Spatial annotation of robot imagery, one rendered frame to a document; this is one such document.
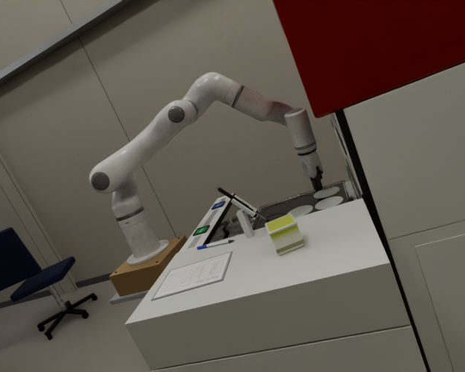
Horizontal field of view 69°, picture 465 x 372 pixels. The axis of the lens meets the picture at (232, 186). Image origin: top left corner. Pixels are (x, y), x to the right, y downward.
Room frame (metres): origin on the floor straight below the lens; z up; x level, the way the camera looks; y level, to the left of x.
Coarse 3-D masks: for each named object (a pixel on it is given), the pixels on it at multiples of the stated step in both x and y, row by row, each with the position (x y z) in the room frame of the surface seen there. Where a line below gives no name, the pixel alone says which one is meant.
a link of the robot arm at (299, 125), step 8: (288, 112) 1.27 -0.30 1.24; (296, 112) 1.22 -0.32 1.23; (304, 112) 1.22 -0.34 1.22; (288, 120) 1.24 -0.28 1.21; (296, 120) 1.22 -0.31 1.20; (304, 120) 1.22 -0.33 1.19; (288, 128) 1.27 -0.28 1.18; (296, 128) 1.23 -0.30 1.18; (304, 128) 1.22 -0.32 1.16; (296, 136) 1.23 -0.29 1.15; (304, 136) 1.22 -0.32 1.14; (312, 136) 1.24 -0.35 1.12; (296, 144) 1.25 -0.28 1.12; (304, 144) 1.23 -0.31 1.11
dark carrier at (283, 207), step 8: (312, 192) 1.30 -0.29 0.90; (344, 192) 1.16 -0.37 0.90; (288, 200) 1.33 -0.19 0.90; (296, 200) 1.29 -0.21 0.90; (304, 200) 1.25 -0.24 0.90; (312, 200) 1.22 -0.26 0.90; (320, 200) 1.18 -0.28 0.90; (344, 200) 1.09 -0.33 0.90; (264, 208) 1.36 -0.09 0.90; (272, 208) 1.32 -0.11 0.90; (280, 208) 1.28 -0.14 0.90; (288, 208) 1.24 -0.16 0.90; (264, 216) 1.26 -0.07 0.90; (272, 216) 1.23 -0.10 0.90; (280, 216) 1.19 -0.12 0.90; (256, 224) 1.21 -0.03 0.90; (264, 224) 1.18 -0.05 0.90
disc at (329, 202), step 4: (336, 196) 1.15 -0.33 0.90; (340, 196) 1.14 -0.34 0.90; (324, 200) 1.17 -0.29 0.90; (328, 200) 1.15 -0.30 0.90; (332, 200) 1.13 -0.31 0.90; (336, 200) 1.12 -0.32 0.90; (340, 200) 1.10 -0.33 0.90; (316, 204) 1.16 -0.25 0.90; (320, 204) 1.14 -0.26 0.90; (324, 204) 1.13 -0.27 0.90; (328, 204) 1.11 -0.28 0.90; (332, 204) 1.10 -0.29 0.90; (336, 204) 1.08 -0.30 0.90; (316, 208) 1.12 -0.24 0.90; (320, 208) 1.11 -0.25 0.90; (324, 208) 1.10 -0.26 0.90
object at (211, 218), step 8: (216, 200) 1.58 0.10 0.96; (224, 200) 1.53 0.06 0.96; (216, 208) 1.44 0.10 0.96; (224, 208) 1.39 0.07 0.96; (208, 216) 1.37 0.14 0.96; (216, 216) 1.32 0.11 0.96; (200, 224) 1.31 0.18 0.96; (208, 224) 1.28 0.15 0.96; (208, 232) 1.17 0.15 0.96; (192, 240) 1.17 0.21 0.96; (200, 240) 1.13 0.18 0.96; (184, 248) 1.12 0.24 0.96; (192, 248) 1.09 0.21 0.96
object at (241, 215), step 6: (240, 198) 0.98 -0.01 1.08; (240, 204) 0.95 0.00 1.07; (240, 210) 0.97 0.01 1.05; (246, 210) 0.95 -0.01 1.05; (240, 216) 0.96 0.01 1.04; (246, 216) 0.97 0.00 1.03; (252, 216) 0.95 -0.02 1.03; (240, 222) 0.96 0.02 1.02; (246, 222) 0.95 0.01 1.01; (246, 228) 0.96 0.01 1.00; (246, 234) 0.96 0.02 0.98; (252, 234) 0.96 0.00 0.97
